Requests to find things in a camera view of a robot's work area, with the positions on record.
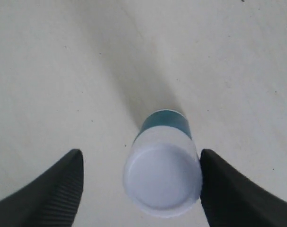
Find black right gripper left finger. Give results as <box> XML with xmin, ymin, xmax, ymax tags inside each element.
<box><xmin>0</xmin><ymin>149</ymin><xmax>83</xmax><ymax>227</ymax></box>

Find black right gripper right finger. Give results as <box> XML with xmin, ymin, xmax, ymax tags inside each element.
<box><xmin>200</xmin><ymin>149</ymin><xmax>287</xmax><ymax>227</ymax></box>

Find white cap teal bottle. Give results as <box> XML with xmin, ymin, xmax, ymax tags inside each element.
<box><xmin>123</xmin><ymin>109</ymin><xmax>203</xmax><ymax>218</ymax></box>

